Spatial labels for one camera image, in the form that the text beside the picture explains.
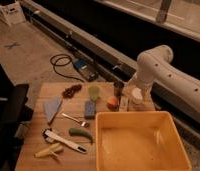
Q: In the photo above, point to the metal spoon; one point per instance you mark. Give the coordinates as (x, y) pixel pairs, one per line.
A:
(82, 123)

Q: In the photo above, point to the blue sponge block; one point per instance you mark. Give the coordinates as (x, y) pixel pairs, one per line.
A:
(90, 110)

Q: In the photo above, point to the blue power device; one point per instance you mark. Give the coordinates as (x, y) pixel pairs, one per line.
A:
(85, 70)

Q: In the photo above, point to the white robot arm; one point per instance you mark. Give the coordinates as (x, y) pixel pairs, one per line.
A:
(154, 64)

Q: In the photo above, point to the orange peach fruit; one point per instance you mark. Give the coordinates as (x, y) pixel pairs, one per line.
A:
(112, 103)

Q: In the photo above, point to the yellow banana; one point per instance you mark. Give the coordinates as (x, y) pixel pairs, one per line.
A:
(53, 149)

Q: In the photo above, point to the green chili pepper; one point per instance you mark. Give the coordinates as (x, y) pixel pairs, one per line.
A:
(80, 132)

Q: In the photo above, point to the green plastic cup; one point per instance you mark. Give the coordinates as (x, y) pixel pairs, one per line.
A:
(93, 92)

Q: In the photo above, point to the white black-handled tool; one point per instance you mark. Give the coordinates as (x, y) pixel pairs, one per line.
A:
(72, 145)

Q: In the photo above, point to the white cardboard box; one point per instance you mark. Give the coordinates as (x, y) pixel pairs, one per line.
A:
(12, 14)

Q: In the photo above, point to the blue triangular cloth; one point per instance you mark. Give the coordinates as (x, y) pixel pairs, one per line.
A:
(51, 107)

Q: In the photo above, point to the dark metal cup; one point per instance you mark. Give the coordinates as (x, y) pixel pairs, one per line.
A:
(118, 88)

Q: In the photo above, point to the yellow plastic bin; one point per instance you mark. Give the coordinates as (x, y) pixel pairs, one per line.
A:
(139, 141)

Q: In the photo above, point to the white round cup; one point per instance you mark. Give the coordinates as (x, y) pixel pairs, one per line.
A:
(136, 107)

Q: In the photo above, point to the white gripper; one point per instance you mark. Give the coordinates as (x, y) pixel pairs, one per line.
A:
(137, 96)

